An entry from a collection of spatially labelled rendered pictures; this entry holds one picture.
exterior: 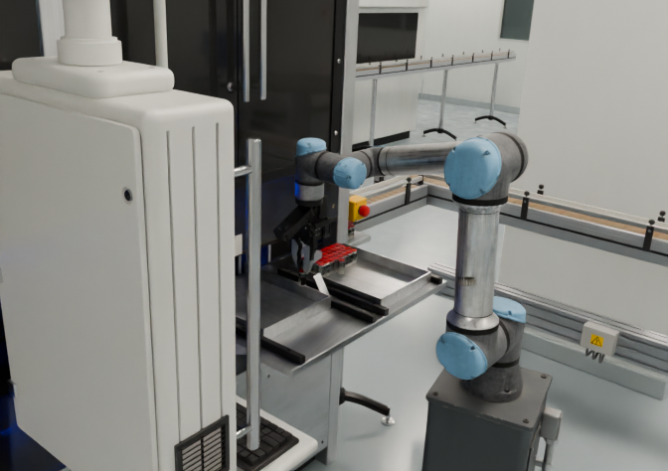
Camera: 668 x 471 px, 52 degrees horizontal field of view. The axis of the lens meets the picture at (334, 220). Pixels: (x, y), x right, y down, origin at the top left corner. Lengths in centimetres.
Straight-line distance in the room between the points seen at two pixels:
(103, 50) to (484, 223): 81
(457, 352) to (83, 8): 100
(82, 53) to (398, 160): 84
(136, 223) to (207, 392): 34
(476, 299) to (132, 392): 74
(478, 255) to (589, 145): 184
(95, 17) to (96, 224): 32
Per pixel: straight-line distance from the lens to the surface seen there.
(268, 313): 184
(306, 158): 171
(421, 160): 165
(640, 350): 278
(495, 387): 172
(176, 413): 116
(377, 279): 207
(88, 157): 107
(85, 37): 116
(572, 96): 326
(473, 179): 140
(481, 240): 146
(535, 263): 348
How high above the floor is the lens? 172
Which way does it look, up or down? 19 degrees down
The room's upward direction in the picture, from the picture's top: 2 degrees clockwise
